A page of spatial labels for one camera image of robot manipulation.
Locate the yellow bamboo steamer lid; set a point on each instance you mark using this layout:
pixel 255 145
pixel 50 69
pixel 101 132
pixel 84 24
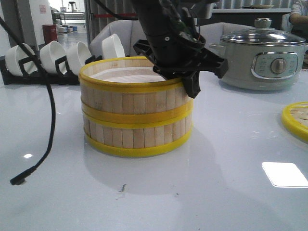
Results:
pixel 295 119

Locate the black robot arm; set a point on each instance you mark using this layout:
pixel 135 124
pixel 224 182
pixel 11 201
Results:
pixel 159 17

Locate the grey chair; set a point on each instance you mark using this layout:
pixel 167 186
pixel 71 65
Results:
pixel 129 32
pixel 213 32

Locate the bamboo steamer basket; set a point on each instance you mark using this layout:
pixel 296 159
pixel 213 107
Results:
pixel 137 142
pixel 131 103

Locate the grey chair left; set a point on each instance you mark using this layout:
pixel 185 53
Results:
pixel 129 32

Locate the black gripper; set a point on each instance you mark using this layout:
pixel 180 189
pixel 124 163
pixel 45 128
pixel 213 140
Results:
pixel 173 54

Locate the white steamer liner paper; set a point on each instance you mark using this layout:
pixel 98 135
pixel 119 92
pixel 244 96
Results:
pixel 128 75

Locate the grey chair right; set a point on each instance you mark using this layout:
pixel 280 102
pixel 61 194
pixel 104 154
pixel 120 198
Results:
pixel 213 32

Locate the dark counter cabinet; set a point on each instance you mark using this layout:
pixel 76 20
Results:
pixel 247 16

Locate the glass pot lid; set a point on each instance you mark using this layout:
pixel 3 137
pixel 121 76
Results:
pixel 263 34

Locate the white bowl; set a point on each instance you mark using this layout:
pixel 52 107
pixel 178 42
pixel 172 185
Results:
pixel 77 54
pixel 49 53
pixel 112 47
pixel 12 56

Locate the person in background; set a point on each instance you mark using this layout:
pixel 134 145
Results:
pixel 299 18

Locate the green electric cooking pot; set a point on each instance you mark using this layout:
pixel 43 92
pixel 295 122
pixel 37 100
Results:
pixel 258 67

